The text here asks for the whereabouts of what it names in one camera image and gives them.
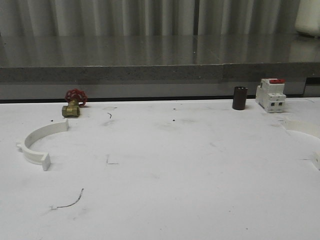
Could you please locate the white half-ring pipe clamp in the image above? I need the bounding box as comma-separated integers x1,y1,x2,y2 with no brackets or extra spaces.
16,119,69,171

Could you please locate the dark brown cylindrical coupling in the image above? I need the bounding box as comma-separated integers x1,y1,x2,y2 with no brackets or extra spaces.
232,86,248,111

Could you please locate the brass valve red handwheel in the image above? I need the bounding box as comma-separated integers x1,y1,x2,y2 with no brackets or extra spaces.
61,88,88,118

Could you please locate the grey stone counter slab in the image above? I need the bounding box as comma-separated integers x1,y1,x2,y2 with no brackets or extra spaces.
0,34,320,85

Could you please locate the white container in background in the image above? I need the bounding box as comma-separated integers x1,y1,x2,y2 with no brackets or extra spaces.
294,0,320,37

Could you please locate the white circuit breaker red switch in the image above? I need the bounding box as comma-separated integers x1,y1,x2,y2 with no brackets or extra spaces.
255,78,286,113

